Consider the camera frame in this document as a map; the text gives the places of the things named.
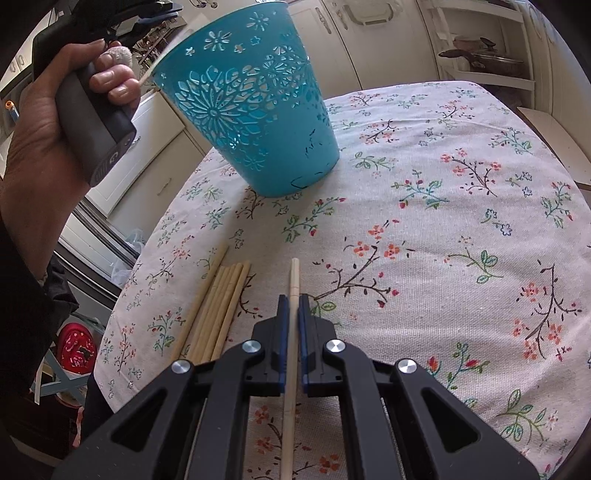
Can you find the cream base cabinets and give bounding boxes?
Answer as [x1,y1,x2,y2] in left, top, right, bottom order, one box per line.
[281,0,439,97]

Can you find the lidded metal pot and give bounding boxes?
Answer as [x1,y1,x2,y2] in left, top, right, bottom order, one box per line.
[438,38,527,78]

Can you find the white low bench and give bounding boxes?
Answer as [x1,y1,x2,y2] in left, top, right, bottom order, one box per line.
[516,106,591,185]

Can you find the white trolley shelf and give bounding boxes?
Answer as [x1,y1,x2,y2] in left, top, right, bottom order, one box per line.
[431,0,539,109]

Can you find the wooden chopstick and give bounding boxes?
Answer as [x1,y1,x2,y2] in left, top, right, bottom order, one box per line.
[215,261,252,358]
[206,263,244,364]
[188,266,228,363]
[172,246,230,365]
[198,264,236,364]
[279,257,300,480]

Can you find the cream drawer unit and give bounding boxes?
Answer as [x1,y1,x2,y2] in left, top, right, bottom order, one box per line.
[83,88,214,217]

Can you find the person's left hand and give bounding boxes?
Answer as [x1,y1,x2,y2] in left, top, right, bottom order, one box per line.
[2,39,142,209]

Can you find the blue folding stool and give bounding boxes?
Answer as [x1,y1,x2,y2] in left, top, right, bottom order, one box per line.
[34,360,90,409]

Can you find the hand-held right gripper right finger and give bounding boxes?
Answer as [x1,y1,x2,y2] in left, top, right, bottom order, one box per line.
[298,294,541,480]

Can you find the red round object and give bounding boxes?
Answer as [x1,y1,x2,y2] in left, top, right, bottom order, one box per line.
[56,322,100,376]

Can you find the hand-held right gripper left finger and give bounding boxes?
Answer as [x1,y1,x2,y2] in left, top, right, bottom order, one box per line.
[51,295,289,480]

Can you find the person's left forearm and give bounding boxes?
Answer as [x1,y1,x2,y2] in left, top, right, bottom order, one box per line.
[0,185,89,402]

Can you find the floral tablecloth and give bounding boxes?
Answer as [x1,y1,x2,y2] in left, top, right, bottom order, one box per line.
[92,80,591,480]

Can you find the teal plastic cup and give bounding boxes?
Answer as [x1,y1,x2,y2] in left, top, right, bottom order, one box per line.
[150,0,341,198]

